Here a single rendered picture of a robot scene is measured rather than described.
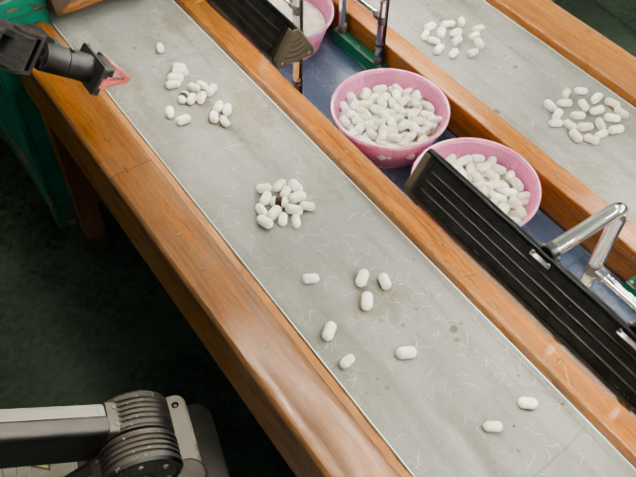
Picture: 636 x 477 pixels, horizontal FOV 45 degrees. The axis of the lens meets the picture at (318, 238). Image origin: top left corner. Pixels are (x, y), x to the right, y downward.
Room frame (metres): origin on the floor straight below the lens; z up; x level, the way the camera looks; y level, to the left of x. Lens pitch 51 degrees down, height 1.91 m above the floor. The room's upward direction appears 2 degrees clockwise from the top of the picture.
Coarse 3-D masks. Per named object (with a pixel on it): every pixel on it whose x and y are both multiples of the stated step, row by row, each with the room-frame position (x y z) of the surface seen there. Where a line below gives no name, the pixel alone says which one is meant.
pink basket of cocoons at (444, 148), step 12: (444, 144) 1.19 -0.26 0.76; (468, 144) 1.20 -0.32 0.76; (480, 144) 1.19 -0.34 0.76; (492, 144) 1.19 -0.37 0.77; (420, 156) 1.14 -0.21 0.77; (444, 156) 1.18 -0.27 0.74; (456, 156) 1.19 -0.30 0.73; (504, 156) 1.17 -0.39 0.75; (516, 156) 1.16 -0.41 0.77; (516, 168) 1.14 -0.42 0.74; (528, 168) 1.12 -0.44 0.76; (528, 180) 1.10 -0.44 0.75; (540, 192) 1.05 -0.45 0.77; (528, 204) 1.05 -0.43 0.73; (528, 216) 0.99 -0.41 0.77
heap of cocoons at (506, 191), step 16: (448, 160) 1.16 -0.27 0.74; (464, 160) 1.16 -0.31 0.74; (480, 160) 1.17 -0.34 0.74; (496, 160) 1.17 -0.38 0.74; (480, 176) 1.11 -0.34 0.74; (496, 176) 1.11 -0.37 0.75; (512, 176) 1.12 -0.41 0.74; (496, 192) 1.09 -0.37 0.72; (512, 192) 1.07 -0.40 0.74; (528, 192) 1.07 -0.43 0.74; (512, 208) 1.04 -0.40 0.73
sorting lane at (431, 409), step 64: (128, 0) 1.71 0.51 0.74; (128, 64) 1.45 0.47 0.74; (192, 64) 1.46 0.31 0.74; (192, 128) 1.24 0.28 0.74; (256, 128) 1.24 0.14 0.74; (192, 192) 1.05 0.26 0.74; (256, 192) 1.05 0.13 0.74; (320, 192) 1.06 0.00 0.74; (256, 256) 0.89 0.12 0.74; (320, 256) 0.89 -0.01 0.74; (384, 256) 0.90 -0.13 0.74; (320, 320) 0.75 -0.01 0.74; (384, 320) 0.75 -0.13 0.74; (448, 320) 0.76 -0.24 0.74; (384, 384) 0.62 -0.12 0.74; (448, 384) 0.63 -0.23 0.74; (512, 384) 0.63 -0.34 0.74; (448, 448) 0.51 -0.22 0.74; (512, 448) 0.51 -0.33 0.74; (576, 448) 0.52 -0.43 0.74
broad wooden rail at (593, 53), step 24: (504, 0) 1.73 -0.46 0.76; (528, 0) 1.73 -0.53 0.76; (528, 24) 1.63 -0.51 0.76; (552, 24) 1.63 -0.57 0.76; (576, 24) 1.63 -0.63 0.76; (576, 48) 1.53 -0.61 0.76; (600, 48) 1.54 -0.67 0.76; (600, 72) 1.45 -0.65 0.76; (624, 72) 1.45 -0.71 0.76; (624, 96) 1.38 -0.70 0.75
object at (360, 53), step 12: (360, 0) 1.58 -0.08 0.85; (384, 0) 1.51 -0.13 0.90; (372, 12) 1.54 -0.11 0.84; (384, 12) 1.51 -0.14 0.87; (384, 24) 1.51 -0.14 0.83; (336, 36) 1.64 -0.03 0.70; (348, 36) 1.62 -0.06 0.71; (384, 36) 1.51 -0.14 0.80; (348, 48) 1.60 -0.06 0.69; (360, 48) 1.57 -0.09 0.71; (384, 48) 1.51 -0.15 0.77; (360, 60) 1.56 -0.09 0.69; (372, 60) 1.53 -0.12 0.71
